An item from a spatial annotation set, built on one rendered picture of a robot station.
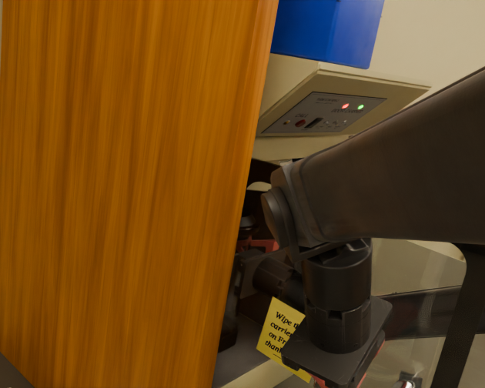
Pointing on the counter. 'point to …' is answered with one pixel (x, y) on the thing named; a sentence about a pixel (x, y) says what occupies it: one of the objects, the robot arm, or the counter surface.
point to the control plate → (306, 109)
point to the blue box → (328, 30)
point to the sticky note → (280, 332)
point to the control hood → (278, 106)
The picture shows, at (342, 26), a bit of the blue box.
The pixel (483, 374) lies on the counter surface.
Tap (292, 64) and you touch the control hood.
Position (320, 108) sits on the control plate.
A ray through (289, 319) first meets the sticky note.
